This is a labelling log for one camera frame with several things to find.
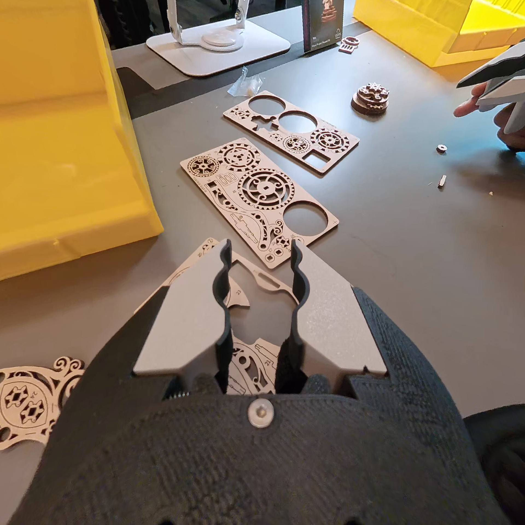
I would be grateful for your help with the round wooden gear model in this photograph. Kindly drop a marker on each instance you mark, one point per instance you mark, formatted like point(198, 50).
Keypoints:
point(371, 98)

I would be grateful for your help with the wooden key-shaped piece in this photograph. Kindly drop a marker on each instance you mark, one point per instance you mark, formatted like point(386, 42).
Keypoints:
point(24, 377)

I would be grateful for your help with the black puzzle box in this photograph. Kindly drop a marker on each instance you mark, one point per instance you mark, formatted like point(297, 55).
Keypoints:
point(324, 20)

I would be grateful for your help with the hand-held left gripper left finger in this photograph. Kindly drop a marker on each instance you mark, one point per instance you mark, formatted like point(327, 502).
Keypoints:
point(184, 328)

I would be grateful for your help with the grey desk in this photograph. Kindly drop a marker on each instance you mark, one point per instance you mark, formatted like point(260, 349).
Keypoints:
point(410, 246)

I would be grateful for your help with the clear plastic bag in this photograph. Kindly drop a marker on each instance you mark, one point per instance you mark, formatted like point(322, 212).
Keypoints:
point(245, 84)

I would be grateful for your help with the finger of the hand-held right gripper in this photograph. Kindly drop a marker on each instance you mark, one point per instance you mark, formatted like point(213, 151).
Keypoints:
point(504, 92)
point(504, 61)

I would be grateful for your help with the black printed hoodie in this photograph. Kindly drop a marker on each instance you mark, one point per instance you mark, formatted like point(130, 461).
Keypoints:
point(500, 451)

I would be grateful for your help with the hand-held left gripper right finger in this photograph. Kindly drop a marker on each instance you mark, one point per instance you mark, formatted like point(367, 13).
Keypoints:
point(340, 328)

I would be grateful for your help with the yellow plastic bin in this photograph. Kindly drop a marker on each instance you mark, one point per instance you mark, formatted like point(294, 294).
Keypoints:
point(410, 24)
point(61, 143)

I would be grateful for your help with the two-hole wooden puzzle sheet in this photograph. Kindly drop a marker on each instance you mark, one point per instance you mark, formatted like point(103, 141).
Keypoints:
point(246, 117)

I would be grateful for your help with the small slotted wooden piece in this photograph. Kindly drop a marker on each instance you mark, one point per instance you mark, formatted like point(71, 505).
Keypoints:
point(346, 48)

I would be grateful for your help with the white document stand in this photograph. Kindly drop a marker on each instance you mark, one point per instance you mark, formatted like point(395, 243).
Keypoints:
point(254, 49)

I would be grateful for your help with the person's right hand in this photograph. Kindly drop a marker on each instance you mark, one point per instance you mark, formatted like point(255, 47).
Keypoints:
point(510, 139)

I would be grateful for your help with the small wooden chip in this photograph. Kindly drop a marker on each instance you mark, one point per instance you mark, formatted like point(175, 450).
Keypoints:
point(441, 180)

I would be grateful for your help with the gear-pattern wooden puzzle sheet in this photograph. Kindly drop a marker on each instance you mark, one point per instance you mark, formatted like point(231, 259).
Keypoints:
point(229, 197)

